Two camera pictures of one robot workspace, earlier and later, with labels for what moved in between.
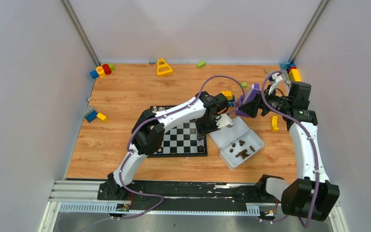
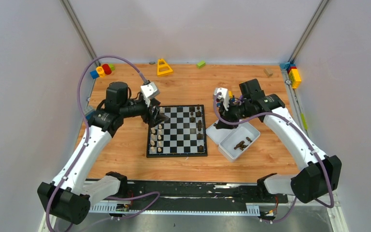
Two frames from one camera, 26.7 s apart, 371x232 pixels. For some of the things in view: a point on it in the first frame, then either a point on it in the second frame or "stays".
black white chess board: (182, 140) stays
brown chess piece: (200, 149) stays
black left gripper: (204, 127) -> (151, 112)
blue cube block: (94, 74) stays
